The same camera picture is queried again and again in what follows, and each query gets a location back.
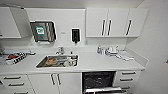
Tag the white mug on plate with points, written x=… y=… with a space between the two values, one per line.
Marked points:
x=70 y=61

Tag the small bottle with blue label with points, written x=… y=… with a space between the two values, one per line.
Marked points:
x=99 y=50

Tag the steel paper towel dispenser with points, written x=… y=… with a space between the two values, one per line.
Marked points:
x=42 y=32

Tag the stainless steel sink basin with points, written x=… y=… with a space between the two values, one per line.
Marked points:
x=56 y=61

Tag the white dish cloth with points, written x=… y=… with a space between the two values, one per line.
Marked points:
x=126 y=56

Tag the white wide wall cabinet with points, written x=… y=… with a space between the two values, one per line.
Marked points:
x=115 y=21

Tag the chrome sink faucet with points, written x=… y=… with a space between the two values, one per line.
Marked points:
x=60 y=50

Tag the stainless steel dishwasher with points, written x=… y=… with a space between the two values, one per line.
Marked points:
x=98 y=80

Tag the black soap dispenser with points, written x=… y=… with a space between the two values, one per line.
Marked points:
x=76 y=35

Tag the white drawer stack beside microwave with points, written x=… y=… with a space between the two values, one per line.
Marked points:
x=15 y=83

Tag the white drawer stack beside dishwasher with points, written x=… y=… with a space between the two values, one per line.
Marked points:
x=127 y=79

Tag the clear container with orange food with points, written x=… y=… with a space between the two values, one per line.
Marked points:
x=50 y=61

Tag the white wall outlet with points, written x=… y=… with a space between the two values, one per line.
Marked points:
x=86 y=42

